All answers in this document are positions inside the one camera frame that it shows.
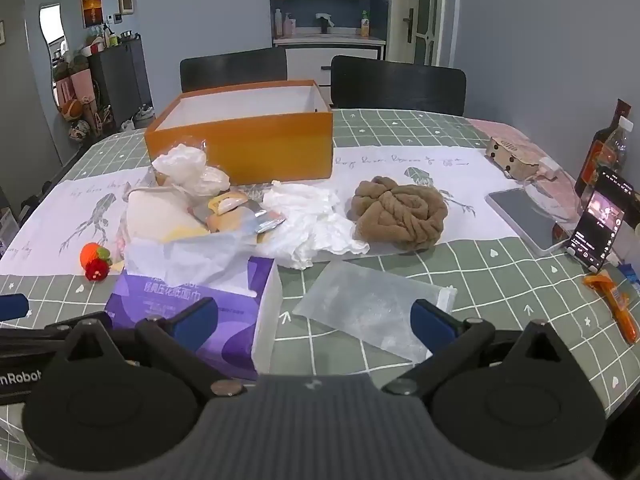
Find white tissue sheet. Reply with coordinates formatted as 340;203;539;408
122;232;261;286

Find orange plush fruit toy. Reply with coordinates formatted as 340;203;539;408
80;242;113;283

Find white tablet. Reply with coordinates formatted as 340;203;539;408
485;187;573;253

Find white drawer cabinet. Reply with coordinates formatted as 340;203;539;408
272;35;387;92

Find black chair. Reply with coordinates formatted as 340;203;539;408
179;47;289;94
330;55;467;117

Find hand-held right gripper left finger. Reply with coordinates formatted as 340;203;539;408
47;297;247;397

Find cream drawstring pouch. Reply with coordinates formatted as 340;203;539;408
120;185;213;248

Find dark glass bottle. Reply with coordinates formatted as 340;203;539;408
574;99;632;201

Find frosted plastic bag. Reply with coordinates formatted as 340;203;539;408
291;260;458;363

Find small cardboard box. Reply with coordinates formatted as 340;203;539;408
486;136;543;181

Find yellow pink snack packet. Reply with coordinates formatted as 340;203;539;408
207;190;287;235

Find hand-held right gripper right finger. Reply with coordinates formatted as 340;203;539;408
382;299;583;396

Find black sideboard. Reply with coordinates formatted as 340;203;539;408
87;39;152;136

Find orange wall picture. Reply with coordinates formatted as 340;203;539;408
81;0;103;28

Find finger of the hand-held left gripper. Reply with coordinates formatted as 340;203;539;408
0;311;117;358
0;293;30;322

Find small blue packet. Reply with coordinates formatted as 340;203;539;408
617;262;640;291

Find black smartphone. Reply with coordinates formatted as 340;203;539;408
570;166;636;268

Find white glazed door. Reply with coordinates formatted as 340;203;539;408
387;0;461;68

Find brown fluffy towel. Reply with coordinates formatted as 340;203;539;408
350;175;449;251

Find purple tissue box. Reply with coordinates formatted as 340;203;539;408
104;255;283;381

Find orange cardboard box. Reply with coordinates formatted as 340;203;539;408
144;79;335;187

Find clear plastic bottle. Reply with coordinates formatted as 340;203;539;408
597;116;630;173

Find wavy wall mirror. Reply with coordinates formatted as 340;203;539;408
39;4;73;111

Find crumpled white paper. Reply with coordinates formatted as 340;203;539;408
257;180;371;271

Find orange utility knife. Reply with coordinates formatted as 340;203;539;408
583;269;640;345

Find clear bag of white stuffing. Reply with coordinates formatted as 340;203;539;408
150;142;232;198

